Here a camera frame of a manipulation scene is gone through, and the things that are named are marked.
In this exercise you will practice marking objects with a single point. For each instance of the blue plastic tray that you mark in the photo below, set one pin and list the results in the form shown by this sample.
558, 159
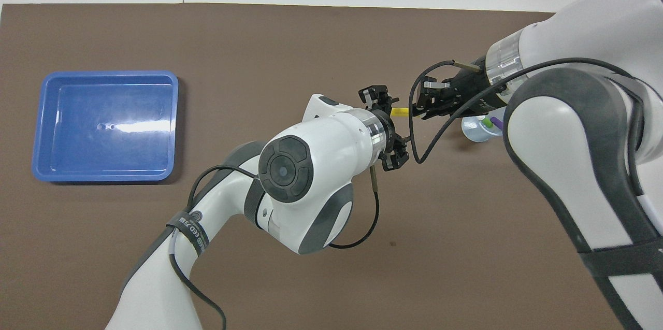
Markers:
103, 159

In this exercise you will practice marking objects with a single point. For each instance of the yellow pen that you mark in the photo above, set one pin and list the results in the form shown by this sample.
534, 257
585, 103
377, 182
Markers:
401, 111

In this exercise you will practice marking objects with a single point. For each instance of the purple pen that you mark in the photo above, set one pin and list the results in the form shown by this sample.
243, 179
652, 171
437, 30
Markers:
497, 122

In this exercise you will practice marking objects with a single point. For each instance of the green pen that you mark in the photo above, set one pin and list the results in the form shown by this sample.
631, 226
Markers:
487, 123

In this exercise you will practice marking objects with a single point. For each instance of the brown table mat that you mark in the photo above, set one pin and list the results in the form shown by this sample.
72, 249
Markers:
259, 50

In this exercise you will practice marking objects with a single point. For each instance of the clear plastic cup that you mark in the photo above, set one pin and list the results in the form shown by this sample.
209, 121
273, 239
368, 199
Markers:
474, 133

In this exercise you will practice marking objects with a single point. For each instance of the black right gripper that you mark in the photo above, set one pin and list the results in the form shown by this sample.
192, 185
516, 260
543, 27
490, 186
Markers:
474, 91

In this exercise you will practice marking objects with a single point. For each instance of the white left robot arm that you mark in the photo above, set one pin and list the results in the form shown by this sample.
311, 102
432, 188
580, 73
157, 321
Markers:
321, 164

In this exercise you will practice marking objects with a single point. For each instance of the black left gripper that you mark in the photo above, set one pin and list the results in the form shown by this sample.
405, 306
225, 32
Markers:
392, 130

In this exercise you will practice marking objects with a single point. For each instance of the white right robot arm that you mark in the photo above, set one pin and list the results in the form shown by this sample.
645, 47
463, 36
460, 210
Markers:
570, 138

